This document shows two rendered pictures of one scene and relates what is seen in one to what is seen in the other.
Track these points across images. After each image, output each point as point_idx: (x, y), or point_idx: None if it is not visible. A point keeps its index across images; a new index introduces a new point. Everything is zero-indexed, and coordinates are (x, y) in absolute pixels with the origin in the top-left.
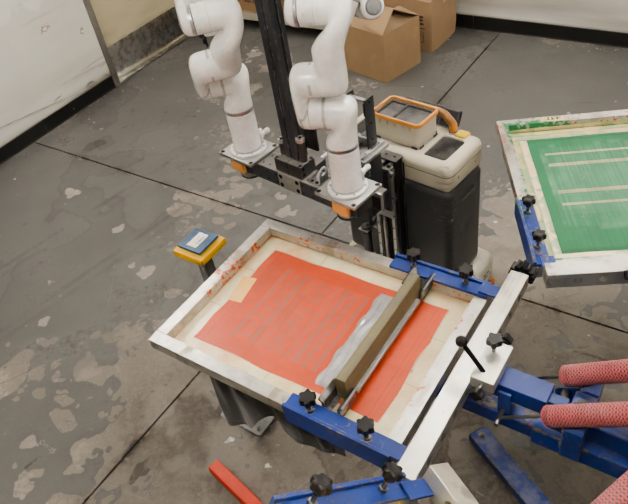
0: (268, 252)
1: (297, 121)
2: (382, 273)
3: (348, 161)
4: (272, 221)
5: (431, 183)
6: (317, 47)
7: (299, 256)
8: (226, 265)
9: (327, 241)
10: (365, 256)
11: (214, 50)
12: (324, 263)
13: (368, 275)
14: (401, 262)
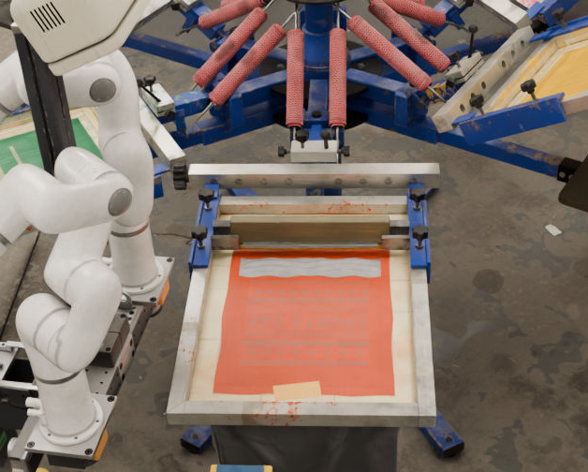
0: (220, 398)
1: (148, 211)
2: (208, 285)
3: None
4: (170, 404)
5: None
6: (135, 91)
7: (213, 364)
8: (277, 407)
9: (187, 332)
10: (198, 291)
11: (110, 223)
12: (214, 337)
13: (216, 294)
14: (198, 258)
